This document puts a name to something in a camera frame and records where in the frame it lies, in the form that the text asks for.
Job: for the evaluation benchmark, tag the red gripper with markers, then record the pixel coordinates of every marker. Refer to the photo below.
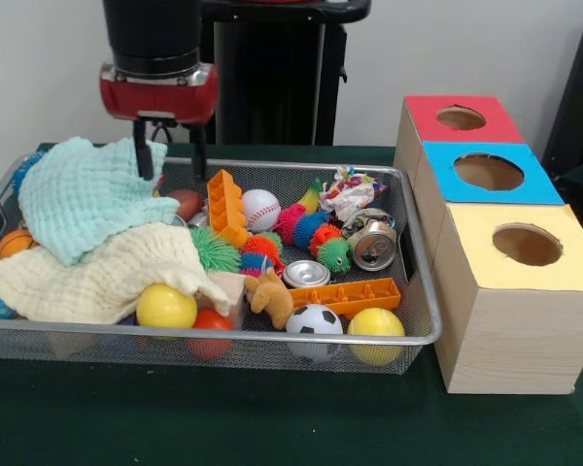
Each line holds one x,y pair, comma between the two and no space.
160,99

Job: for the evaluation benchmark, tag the mint green cloth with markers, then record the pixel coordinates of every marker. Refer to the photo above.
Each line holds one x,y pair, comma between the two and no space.
92,204

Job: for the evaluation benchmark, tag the cream cloth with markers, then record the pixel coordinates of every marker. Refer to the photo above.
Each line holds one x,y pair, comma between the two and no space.
92,281

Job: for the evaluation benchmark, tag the silver mesh bin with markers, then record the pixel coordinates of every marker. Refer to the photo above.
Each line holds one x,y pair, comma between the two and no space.
102,347

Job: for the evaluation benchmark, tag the wooden three-hole box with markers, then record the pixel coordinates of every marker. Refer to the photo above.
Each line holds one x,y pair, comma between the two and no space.
515,340

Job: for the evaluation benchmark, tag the orange plastic tray block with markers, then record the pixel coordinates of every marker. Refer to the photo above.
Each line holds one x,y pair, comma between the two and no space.
223,209

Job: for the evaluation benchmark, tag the yellow plastic ball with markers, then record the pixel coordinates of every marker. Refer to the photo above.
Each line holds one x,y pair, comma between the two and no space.
165,308
376,326

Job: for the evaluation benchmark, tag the multicolour spiky caterpillar toy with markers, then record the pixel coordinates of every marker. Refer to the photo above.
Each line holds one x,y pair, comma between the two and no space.
311,228

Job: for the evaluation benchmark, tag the yellow-haired toy figure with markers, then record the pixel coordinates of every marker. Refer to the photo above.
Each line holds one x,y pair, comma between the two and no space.
272,296

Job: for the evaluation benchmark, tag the small tin can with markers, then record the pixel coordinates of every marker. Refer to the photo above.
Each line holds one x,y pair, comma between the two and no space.
371,240

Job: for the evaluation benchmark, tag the small soccer ball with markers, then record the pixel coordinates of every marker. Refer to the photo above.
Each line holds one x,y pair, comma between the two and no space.
315,320

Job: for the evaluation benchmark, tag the orange toy brick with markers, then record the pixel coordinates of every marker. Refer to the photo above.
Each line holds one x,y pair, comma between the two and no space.
350,293

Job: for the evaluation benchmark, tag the black office chair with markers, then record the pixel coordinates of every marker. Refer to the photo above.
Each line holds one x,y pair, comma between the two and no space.
578,97

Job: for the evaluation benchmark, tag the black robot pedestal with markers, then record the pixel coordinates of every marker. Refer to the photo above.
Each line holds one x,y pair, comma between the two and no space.
282,73

